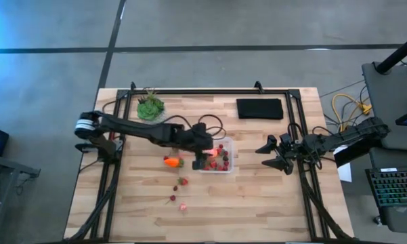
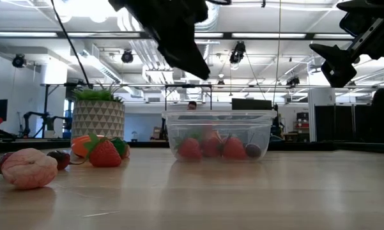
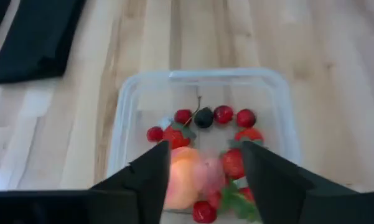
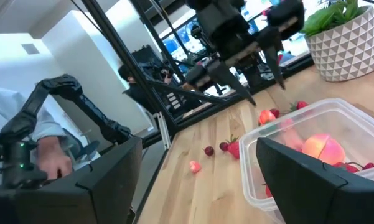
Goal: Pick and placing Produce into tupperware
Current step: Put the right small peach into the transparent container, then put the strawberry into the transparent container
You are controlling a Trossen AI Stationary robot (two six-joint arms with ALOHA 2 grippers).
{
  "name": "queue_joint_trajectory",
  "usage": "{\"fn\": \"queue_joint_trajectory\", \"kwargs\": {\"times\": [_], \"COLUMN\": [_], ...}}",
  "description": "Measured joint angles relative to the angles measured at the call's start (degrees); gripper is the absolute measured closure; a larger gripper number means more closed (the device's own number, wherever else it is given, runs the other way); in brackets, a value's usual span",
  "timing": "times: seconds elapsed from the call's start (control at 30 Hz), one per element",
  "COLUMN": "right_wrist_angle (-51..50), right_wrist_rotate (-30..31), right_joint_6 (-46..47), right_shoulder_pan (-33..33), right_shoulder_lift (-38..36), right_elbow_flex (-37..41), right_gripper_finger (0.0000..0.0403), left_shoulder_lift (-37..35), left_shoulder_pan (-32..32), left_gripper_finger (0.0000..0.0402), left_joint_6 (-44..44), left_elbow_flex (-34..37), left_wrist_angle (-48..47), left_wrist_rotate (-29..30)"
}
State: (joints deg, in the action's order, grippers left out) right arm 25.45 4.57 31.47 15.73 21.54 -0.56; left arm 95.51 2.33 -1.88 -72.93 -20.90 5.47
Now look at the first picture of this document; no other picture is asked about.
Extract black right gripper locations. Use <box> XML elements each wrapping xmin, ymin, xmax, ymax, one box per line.
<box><xmin>255</xmin><ymin>133</ymin><xmax>307</xmax><ymax>176</ymax></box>

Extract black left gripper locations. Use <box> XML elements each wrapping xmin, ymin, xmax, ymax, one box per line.
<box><xmin>182</xmin><ymin>122</ymin><xmax>214</xmax><ymax>171</ymax></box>

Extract clear plastic tupperware container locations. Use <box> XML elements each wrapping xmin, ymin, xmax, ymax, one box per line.
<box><xmin>198</xmin><ymin>136</ymin><xmax>235</xmax><ymax>174</ymax></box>

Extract orange toy carrot green top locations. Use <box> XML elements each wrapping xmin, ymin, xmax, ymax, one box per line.
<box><xmin>165</xmin><ymin>157</ymin><xmax>186</xmax><ymax>169</ymax></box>

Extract black folded cloth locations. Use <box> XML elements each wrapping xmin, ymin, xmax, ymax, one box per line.
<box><xmin>236</xmin><ymin>98</ymin><xmax>284</xmax><ymax>120</ymax></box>

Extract white paper sheet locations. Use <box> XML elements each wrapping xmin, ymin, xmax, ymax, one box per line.
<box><xmin>333</xmin><ymin>145</ymin><xmax>354</xmax><ymax>184</ymax></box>

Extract green plant in patterned pot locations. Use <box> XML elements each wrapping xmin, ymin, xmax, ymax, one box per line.
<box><xmin>136</xmin><ymin>88</ymin><xmax>166</xmax><ymax>122</ymax></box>

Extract black keyboard rainbow backlight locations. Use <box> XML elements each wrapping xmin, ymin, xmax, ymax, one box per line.
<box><xmin>365</xmin><ymin>167</ymin><xmax>407</xmax><ymax>209</ymax></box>

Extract grey desk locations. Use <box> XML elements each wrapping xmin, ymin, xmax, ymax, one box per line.
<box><xmin>368</xmin><ymin>147</ymin><xmax>407</xmax><ymax>235</ymax></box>
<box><xmin>361</xmin><ymin>61</ymin><xmax>407</xmax><ymax>150</ymax></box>

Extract black round pole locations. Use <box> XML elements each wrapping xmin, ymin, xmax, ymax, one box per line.
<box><xmin>374</xmin><ymin>32</ymin><xmax>407</xmax><ymax>75</ymax></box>

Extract grey metal cart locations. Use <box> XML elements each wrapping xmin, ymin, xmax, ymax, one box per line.
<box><xmin>0</xmin><ymin>152</ymin><xmax>42</xmax><ymax>244</ymax></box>

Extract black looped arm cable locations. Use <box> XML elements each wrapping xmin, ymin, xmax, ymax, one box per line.
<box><xmin>164</xmin><ymin>114</ymin><xmax>226</xmax><ymax>140</ymax></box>
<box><xmin>286</xmin><ymin>121</ymin><xmax>336</xmax><ymax>137</ymax></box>

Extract black aluminium rig frame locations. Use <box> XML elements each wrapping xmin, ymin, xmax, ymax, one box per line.
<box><xmin>62</xmin><ymin>81</ymin><xmax>356</xmax><ymax>244</ymax></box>

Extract yellow cable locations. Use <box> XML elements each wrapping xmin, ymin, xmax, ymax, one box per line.
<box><xmin>331</xmin><ymin>93</ymin><xmax>373</xmax><ymax>133</ymax></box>

